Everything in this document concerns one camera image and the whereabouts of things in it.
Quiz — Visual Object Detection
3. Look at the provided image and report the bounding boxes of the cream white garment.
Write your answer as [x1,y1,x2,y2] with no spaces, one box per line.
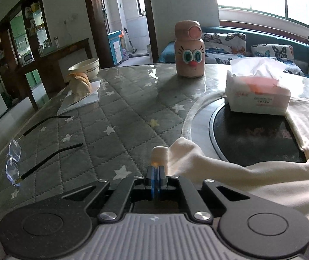
[151,98,309,219]

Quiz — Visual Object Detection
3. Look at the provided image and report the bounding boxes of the black round induction cooktop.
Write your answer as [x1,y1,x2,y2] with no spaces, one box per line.
[209,103,306,167]

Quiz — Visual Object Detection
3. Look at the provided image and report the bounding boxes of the white paper sheet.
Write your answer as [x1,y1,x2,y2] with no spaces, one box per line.
[57,80,101,116]

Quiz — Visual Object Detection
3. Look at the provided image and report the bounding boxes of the white ceramic bowl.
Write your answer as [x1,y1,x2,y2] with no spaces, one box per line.
[68,58,100,80]

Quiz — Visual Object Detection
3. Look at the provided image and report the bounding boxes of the pink white tissue pack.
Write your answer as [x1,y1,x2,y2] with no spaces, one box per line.
[225,57,291,116]

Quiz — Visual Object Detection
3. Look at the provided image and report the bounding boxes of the clear glasses black temples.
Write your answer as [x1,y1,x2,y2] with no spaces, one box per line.
[5,115,83,187]

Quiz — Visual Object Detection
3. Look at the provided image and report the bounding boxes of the pink cartoon face bottle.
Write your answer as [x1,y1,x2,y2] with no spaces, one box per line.
[174,21,205,78]

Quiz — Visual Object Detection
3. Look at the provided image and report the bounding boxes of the blue white storage cart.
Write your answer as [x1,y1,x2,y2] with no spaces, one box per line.
[107,31,122,66]

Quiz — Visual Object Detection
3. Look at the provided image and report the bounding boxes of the left butterfly pillow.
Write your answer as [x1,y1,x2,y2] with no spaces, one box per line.
[202,32,246,65]

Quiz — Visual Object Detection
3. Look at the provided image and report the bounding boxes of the butterfly pillow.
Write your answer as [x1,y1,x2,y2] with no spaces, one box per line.
[250,44,304,76]
[202,32,246,65]

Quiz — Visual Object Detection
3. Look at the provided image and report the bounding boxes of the dark wooden cabinet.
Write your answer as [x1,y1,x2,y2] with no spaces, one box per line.
[0,0,92,111]

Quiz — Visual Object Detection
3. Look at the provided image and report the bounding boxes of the right butterfly pillow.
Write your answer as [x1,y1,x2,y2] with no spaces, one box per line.
[250,44,304,76]

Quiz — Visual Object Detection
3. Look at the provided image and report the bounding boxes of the teal sofa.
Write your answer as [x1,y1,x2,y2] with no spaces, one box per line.
[157,26,309,83]

